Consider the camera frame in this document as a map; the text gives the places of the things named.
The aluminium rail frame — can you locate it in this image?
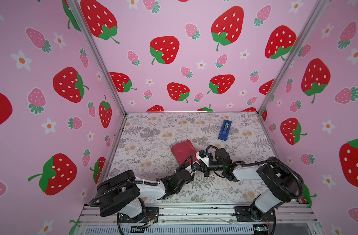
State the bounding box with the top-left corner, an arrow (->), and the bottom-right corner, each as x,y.
71,202 -> 325,235

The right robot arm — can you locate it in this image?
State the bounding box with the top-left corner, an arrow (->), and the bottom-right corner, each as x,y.
196,146 -> 304,221

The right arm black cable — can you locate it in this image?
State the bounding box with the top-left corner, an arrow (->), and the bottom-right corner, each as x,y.
206,145 -> 305,235

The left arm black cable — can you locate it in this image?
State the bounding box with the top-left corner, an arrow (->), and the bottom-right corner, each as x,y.
88,155 -> 195,235

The dark red wrapping paper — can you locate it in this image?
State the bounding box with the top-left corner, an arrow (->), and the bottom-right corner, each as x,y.
171,140 -> 197,165

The blue tape dispenser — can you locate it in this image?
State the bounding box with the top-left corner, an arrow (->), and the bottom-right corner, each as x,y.
218,119 -> 232,141

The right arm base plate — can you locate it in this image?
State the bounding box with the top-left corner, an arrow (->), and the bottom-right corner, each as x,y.
232,206 -> 276,222

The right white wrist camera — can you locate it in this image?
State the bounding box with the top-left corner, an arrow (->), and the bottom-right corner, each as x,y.
195,150 -> 211,167

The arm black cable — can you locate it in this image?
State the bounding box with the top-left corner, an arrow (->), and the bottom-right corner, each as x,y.
88,155 -> 195,235
206,145 -> 305,235

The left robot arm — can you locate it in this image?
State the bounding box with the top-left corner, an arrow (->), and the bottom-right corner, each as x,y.
88,168 -> 194,219

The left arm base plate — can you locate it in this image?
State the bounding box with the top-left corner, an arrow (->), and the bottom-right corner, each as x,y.
118,207 -> 159,223

